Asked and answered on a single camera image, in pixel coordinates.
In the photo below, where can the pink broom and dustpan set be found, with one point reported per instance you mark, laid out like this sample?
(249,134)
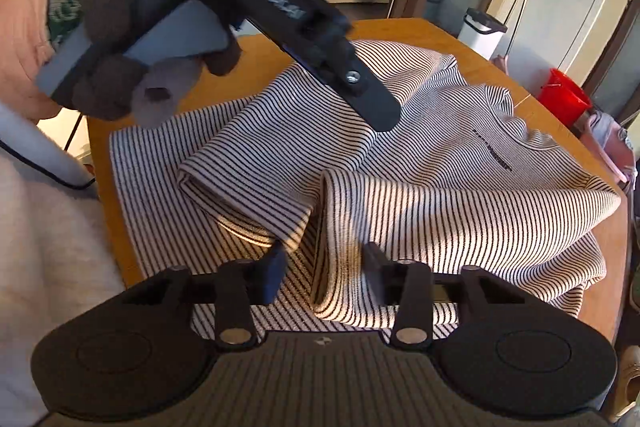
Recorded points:
(500,64)

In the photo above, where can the pink plastic basin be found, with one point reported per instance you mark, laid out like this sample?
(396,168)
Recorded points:
(617,172)

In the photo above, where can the frosted glass door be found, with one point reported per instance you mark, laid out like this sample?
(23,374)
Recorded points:
(620,57)

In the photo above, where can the tan shoe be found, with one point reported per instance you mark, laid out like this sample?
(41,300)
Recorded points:
(629,377)

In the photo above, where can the white bin with black lid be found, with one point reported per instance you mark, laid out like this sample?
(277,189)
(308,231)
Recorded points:
(477,39)

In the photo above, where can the person's left forearm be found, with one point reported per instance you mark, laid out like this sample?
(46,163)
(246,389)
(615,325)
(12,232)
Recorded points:
(25,32)

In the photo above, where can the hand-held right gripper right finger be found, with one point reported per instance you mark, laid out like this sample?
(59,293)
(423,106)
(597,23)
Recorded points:
(376,267)

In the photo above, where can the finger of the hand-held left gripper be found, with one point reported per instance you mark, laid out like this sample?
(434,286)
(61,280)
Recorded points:
(372,104)

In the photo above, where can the pale crumpled laundry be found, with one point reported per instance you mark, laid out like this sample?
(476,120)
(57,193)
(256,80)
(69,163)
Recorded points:
(602,134)

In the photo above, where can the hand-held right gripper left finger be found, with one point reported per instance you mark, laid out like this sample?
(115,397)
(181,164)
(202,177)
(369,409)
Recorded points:
(272,274)

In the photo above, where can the white fleece clothing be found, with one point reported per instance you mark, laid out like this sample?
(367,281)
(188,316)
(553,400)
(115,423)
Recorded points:
(45,282)

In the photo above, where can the red plastic bucket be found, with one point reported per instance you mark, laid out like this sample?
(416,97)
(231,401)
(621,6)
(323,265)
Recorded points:
(562,99)

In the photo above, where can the striped knit sweater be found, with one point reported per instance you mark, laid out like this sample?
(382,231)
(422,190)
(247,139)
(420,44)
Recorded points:
(450,207)

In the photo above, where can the pale rounded panel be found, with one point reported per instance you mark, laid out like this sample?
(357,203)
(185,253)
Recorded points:
(40,147)

